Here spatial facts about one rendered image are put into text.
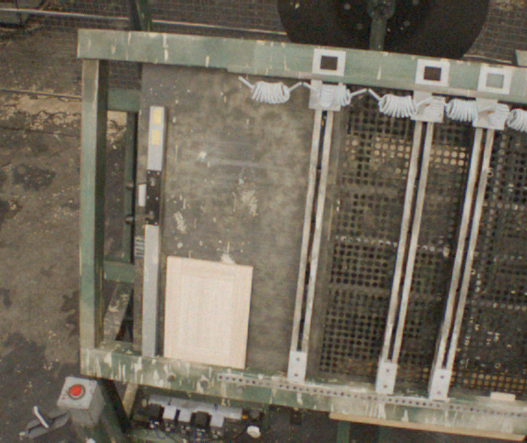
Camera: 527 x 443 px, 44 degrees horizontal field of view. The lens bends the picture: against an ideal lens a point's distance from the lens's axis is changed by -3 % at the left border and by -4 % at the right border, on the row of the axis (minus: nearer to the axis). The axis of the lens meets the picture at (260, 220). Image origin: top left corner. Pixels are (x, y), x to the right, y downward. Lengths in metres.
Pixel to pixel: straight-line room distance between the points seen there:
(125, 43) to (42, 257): 2.21
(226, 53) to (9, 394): 2.28
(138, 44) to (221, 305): 0.97
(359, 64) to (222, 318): 1.04
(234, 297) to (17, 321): 1.83
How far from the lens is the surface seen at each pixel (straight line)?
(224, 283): 2.43
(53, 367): 3.75
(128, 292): 2.93
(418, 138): 2.21
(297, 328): 2.39
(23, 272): 4.19
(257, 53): 2.17
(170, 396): 2.69
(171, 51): 2.23
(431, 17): 2.64
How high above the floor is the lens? 3.12
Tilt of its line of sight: 48 degrees down
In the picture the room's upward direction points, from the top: 1 degrees counter-clockwise
